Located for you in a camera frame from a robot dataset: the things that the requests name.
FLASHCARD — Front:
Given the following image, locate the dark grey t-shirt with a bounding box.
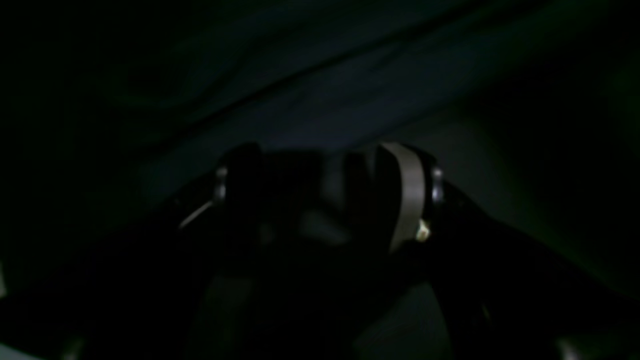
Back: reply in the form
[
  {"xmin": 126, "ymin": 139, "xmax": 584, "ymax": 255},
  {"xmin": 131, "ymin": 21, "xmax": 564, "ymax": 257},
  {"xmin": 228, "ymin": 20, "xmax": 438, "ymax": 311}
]
[{"xmin": 1, "ymin": 0, "xmax": 639, "ymax": 294}]

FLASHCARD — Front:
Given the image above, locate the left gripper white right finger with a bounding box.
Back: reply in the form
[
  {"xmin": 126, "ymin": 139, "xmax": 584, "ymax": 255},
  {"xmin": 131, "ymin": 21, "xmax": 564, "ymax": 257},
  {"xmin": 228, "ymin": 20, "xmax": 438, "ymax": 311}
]
[{"xmin": 375, "ymin": 142, "xmax": 445, "ymax": 255}]

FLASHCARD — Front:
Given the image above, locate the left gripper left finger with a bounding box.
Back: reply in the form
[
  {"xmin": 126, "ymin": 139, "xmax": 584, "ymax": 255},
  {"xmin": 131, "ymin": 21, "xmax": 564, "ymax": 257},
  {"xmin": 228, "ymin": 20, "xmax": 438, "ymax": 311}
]
[{"xmin": 100, "ymin": 143, "xmax": 266, "ymax": 360}]

